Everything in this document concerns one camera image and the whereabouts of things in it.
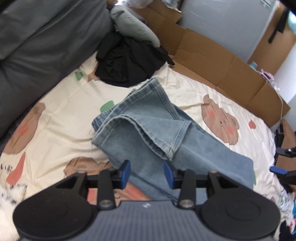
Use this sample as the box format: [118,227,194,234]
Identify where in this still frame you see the light blue denim jeans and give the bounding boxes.
[92,79,254,201]

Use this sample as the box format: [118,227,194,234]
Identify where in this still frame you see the grey fluffy blanket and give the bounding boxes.
[1,184,27,241]

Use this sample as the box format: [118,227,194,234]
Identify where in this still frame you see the cream bear print bedsheet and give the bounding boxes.
[1,56,295,235]

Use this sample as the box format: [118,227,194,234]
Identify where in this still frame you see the brown cardboard sheet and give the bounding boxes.
[132,1,290,127]

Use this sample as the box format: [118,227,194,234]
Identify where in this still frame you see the black garment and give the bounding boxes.
[93,32,175,88]

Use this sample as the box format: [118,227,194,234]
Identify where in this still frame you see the large grey duvet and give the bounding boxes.
[1,0,112,147]

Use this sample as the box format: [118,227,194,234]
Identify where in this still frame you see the grey green pillow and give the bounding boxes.
[110,6,161,48]

